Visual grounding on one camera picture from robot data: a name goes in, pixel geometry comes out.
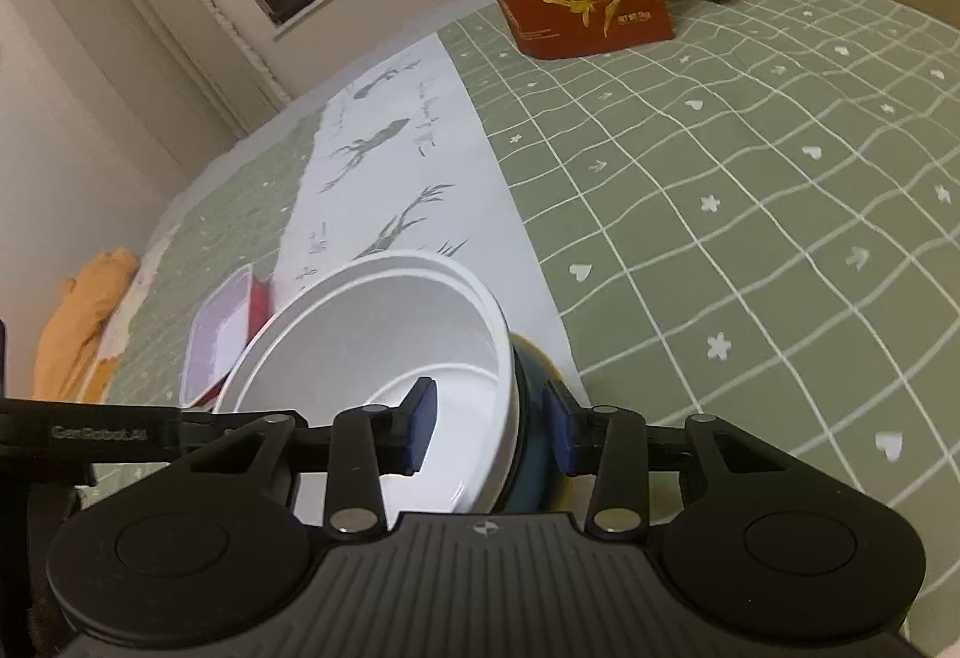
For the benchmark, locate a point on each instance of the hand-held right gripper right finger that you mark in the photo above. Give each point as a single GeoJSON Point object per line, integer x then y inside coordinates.
{"type": "Point", "coordinates": [560, 431]}

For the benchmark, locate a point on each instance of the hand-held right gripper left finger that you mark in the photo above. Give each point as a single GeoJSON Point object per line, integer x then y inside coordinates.
{"type": "Point", "coordinates": [422, 424]}

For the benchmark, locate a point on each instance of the blue ceramic bowl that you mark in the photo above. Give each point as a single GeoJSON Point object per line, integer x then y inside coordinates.
{"type": "Point", "coordinates": [536, 478]}

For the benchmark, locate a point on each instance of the white plastic bowl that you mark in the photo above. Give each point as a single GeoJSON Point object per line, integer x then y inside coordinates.
{"type": "Point", "coordinates": [375, 343]}

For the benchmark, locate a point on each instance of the white floral bedsheet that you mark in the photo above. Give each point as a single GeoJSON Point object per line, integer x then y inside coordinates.
{"type": "Point", "coordinates": [124, 335]}

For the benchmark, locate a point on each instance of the orange cloth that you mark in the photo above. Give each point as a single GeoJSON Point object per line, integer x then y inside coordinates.
{"type": "Point", "coordinates": [82, 328]}

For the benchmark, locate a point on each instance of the red and white plastic tray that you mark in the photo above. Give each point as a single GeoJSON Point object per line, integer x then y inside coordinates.
{"type": "Point", "coordinates": [221, 335]}

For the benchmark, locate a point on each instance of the white printed table runner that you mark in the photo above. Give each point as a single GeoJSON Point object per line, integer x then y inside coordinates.
{"type": "Point", "coordinates": [420, 178]}

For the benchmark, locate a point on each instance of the green checked cloth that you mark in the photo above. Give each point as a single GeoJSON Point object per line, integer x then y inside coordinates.
{"type": "Point", "coordinates": [750, 215]}

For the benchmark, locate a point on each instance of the white curtain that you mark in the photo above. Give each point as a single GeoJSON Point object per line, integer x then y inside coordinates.
{"type": "Point", "coordinates": [150, 12]}

